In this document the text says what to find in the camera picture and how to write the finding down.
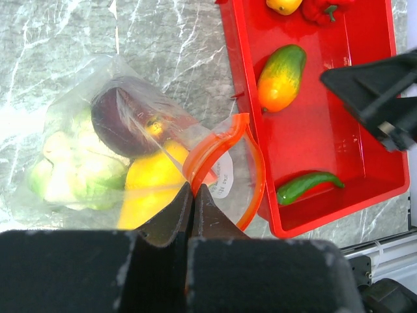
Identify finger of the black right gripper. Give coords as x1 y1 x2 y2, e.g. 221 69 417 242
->
320 49 416 151

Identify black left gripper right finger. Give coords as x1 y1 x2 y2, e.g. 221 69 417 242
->
185 185 365 312

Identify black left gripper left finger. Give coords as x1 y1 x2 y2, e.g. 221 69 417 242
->
1 184 193 312

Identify yellow mango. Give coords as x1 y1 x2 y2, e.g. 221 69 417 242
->
117 141 188 230

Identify red bell pepper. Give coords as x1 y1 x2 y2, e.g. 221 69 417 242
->
301 0 356 25

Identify green orange mango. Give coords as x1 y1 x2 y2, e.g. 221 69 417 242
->
257 44 307 113

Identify white cauliflower with leaves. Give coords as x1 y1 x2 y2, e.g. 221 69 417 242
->
27 108 131 211

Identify clear zip top bag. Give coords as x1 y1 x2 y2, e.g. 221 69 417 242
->
7 55 265 230

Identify dark red apple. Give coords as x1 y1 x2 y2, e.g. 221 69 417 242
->
91 76 177 159

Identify red plastic bin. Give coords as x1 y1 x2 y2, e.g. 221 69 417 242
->
219 1 410 238

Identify green chili pepper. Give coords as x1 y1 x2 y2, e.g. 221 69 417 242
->
276 171 345 205

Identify small yellow orange fruit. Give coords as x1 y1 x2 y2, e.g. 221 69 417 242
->
266 0 302 16

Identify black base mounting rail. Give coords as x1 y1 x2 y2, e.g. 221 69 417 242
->
338 195 417 313

